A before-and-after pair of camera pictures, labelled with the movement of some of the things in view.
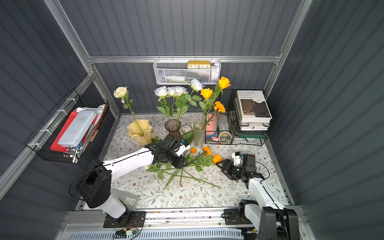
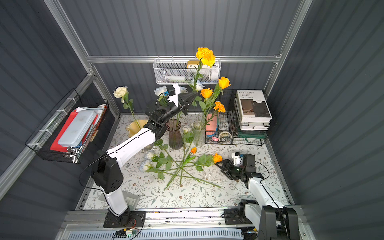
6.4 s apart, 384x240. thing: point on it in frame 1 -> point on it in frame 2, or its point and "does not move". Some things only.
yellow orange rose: x=223 y=83 does not move
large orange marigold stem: x=207 y=152 -> x=207 y=57
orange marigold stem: x=218 y=106 does not move
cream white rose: x=122 y=92 does not move
